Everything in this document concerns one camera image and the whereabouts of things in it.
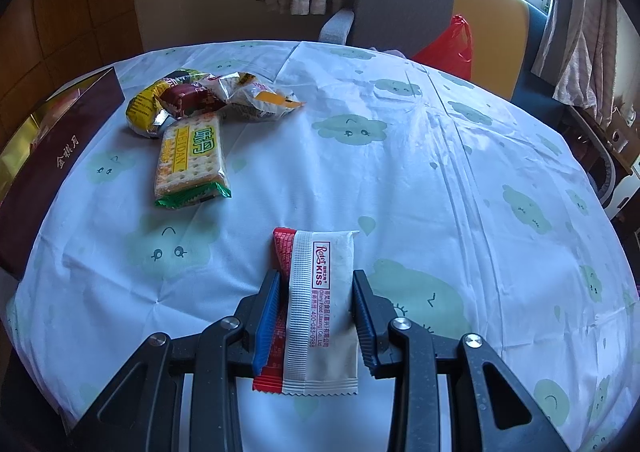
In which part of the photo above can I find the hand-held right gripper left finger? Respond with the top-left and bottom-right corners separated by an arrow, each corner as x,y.
65,269 -> 282,452

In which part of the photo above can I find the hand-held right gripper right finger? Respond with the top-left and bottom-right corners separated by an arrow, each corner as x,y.
351,269 -> 571,452

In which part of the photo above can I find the red white wafer packet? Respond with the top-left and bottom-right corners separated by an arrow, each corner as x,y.
252,227 -> 361,395

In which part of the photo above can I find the green cracker packet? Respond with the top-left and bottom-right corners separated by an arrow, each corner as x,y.
152,113 -> 233,209

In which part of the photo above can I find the silver orange pastry packet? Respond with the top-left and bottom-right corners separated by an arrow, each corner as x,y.
212,72 -> 306,124

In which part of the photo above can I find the dark brown snack packet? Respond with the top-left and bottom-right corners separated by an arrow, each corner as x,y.
160,82 -> 228,119

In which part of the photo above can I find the yellow green snack packet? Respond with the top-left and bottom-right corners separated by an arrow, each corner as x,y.
125,69 -> 201,138

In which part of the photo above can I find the maroon gift box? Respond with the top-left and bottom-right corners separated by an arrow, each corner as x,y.
0,66 -> 126,281

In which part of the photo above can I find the white cloud print tablecloth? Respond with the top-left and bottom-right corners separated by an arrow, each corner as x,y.
7,39 -> 640,452

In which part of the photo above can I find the white round plastic object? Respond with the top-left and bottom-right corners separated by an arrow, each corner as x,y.
587,142 -> 640,223

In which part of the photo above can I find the red plastic bag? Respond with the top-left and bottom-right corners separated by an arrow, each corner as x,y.
412,14 -> 473,81

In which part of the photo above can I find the brown cardboard box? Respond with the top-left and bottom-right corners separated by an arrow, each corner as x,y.
602,99 -> 640,155

